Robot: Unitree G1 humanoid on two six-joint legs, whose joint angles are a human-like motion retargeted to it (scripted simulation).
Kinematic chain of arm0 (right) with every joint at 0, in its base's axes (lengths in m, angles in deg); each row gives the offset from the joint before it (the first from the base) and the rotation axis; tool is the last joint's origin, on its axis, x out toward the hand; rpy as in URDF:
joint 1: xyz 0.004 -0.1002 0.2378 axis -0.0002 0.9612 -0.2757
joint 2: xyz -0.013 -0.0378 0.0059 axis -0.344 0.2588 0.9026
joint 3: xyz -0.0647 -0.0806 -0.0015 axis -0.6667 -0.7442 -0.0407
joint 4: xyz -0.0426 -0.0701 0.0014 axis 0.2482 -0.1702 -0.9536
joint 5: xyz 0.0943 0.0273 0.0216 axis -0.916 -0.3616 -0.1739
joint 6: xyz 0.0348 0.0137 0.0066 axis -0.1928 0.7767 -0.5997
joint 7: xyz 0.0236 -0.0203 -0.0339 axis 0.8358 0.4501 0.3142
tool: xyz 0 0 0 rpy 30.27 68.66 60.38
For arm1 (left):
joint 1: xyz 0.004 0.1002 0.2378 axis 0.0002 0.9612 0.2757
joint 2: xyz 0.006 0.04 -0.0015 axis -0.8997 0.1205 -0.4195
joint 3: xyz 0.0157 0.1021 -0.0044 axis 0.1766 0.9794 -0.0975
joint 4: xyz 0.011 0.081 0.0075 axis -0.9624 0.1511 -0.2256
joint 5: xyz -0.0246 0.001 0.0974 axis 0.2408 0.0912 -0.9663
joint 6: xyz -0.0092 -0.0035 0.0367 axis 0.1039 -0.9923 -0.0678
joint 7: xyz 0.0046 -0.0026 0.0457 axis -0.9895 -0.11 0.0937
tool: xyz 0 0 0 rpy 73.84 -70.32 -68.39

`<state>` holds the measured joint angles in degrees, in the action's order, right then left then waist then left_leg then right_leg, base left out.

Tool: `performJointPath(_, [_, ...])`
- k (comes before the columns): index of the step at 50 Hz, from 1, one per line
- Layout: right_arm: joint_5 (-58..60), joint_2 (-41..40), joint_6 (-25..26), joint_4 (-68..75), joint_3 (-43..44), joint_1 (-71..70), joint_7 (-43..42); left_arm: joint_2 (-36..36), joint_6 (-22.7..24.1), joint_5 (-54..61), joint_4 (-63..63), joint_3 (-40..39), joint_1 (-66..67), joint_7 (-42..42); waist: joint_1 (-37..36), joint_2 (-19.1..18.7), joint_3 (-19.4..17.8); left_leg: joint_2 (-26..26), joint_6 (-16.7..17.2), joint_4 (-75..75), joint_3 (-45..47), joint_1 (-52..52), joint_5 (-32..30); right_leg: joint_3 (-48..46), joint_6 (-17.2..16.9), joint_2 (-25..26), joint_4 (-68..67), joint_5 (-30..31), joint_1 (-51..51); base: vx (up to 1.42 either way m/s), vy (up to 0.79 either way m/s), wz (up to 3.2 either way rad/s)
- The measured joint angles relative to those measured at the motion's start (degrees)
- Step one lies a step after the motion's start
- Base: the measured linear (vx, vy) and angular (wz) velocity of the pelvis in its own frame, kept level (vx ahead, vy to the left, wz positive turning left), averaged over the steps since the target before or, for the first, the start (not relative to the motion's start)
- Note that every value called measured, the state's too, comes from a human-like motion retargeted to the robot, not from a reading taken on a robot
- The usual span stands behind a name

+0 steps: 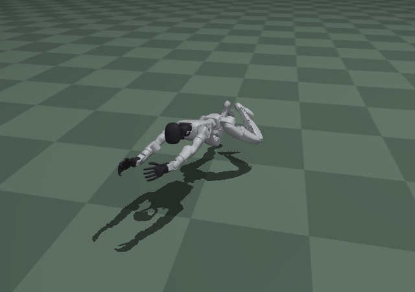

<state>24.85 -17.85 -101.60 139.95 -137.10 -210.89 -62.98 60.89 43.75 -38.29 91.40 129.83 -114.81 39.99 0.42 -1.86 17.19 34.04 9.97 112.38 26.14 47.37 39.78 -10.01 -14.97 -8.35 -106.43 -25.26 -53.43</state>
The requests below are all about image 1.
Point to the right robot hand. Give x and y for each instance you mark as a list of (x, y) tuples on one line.
[(128, 162)]

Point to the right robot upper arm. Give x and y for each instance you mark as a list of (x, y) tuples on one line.
[(159, 140)]

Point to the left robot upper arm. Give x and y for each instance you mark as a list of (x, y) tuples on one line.
[(202, 135)]

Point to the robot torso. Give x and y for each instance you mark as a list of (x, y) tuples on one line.
[(211, 122)]

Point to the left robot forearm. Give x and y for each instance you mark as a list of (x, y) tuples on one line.
[(181, 158)]

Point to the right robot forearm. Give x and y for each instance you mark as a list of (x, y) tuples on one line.
[(147, 151)]

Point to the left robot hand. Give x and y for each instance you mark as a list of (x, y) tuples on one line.
[(158, 170)]

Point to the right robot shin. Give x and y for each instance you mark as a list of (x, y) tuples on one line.
[(220, 131)]

